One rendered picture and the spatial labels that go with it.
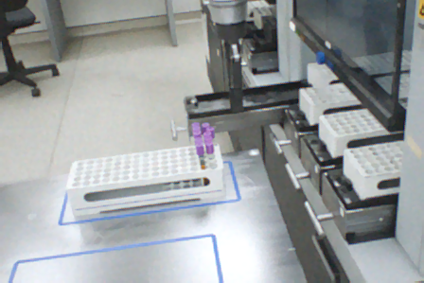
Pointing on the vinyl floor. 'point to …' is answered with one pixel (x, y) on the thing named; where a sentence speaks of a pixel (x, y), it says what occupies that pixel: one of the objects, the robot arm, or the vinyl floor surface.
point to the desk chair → (18, 10)
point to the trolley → (150, 235)
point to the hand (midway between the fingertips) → (236, 97)
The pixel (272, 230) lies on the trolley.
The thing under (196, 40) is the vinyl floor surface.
